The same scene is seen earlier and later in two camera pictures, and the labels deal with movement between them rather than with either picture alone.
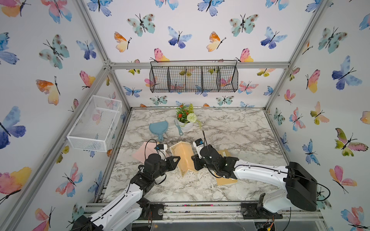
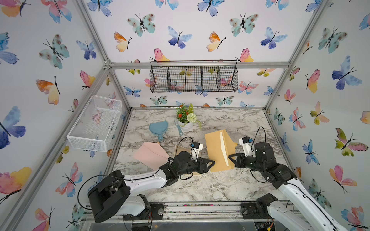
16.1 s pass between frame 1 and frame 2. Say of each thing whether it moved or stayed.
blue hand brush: stayed
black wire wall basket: stayed
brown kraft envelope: moved
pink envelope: stayed
